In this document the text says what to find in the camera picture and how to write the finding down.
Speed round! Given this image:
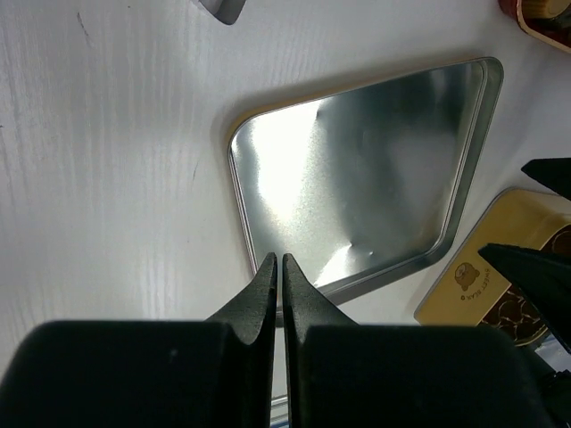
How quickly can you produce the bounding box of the red tray lid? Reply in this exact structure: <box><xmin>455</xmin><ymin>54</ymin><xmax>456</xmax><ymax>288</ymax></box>
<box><xmin>497</xmin><ymin>0</ymin><xmax>570</xmax><ymax>54</ymax></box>

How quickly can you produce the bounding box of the gold chocolate box tray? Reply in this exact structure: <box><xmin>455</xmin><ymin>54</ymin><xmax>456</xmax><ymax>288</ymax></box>
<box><xmin>413</xmin><ymin>186</ymin><xmax>571</xmax><ymax>347</ymax></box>

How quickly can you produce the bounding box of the square metal plate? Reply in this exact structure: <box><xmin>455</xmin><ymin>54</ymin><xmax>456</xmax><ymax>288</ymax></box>
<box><xmin>228</xmin><ymin>57</ymin><xmax>504</xmax><ymax>303</ymax></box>

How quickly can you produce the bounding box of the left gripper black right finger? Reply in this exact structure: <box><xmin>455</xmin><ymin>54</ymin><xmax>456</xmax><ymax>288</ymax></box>
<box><xmin>282</xmin><ymin>253</ymin><xmax>356</xmax><ymax>427</ymax></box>

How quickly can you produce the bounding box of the tan cylinder chocolate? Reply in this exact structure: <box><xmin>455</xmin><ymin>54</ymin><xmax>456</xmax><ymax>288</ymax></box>
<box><xmin>521</xmin><ymin>0</ymin><xmax>570</xmax><ymax>20</ymax></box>

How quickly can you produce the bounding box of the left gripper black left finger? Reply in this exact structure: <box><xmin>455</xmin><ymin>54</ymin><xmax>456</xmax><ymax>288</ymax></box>
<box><xmin>207</xmin><ymin>252</ymin><xmax>277</xmax><ymax>427</ymax></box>

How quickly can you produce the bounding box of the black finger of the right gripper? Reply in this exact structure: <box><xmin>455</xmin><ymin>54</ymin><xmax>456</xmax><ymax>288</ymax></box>
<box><xmin>521</xmin><ymin>158</ymin><xmax>571</xmax><ymax>199</ymax></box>
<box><xmin>478</xmin><ymin>243</ymin><xmax>570</xmax><ymax>350</ymax></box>

